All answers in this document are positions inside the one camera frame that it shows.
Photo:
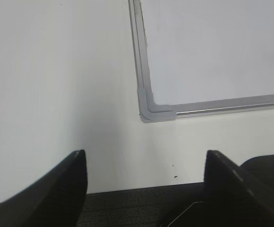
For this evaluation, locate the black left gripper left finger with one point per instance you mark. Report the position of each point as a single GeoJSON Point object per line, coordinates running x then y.
{"type": "Point", "coordinates": [55, 200]}

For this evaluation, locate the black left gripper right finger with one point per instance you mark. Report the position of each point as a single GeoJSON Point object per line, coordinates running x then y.
{"type": "Point", "coordinates": [231, 196]}

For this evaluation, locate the grey framed whiteboard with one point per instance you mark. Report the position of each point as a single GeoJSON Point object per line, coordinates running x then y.
{"type": "Point", "coordinates": [201, 57]}

